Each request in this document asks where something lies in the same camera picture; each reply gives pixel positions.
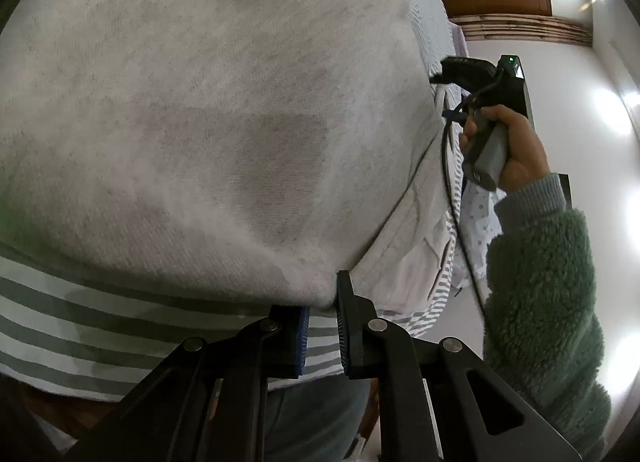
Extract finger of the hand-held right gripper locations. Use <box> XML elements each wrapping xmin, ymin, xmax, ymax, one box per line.
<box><xmin>429</xmin><ymin>56</ymin><xmax>500</xmax><ymax>93</ymax></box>

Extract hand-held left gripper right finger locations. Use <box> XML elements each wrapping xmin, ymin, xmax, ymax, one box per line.
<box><xmin>336</xmin><ymin>270</ymin><xmax>583</xmax><ymax>462</ymax></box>

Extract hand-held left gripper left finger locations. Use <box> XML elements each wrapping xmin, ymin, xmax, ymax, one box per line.
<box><xmin>75</xmin><ymin>304</ymin><xmax>311</xmax><ymax>462</ymax></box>

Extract person's right forearm green sleeve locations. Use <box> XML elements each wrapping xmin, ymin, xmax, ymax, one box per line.
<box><xmin>481</xmin><ymin>173</ymin><xmax>613</xmax><ymax>460</ymax></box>

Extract person's right hand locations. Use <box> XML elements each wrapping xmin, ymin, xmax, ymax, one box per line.
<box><xmin>459</xmin><ymin>104</ymin><xmax>552</xmax><ymax>193</ymax></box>

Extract lilac cloth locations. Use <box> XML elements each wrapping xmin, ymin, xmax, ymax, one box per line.
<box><xmin>450</xmin><ymin>22</ymin><xmax>470</xmax><ymax>57</ymax></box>

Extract brown striped curtain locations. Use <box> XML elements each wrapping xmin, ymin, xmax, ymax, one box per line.
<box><xmin>451</xmin><ymin>14</ymin><xmax>594</xmax><ymax>46</ymax></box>

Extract person's grey trousers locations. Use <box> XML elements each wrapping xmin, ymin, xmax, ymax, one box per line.
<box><xmin>262</xmin><ymin>376</ymin><xmax>372</xmax><ymax>462</ymax></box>

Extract white dotted cloth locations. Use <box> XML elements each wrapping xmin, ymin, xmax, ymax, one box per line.
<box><xmin>457</xmin><ymin>181</ymin><xmax>503</xmax><ymax>289</ymax></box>

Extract grey white striped bed sheet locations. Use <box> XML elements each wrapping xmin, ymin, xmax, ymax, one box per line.
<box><xmin>0</xmin><ymin>0</ymin><xmax>468</xmax><ymax>403</ymax></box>

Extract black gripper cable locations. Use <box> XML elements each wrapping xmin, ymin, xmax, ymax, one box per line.
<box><xmin>441</xmin><ymin>69</ymin><xmax>501</xmax><ymax>315</ymax></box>

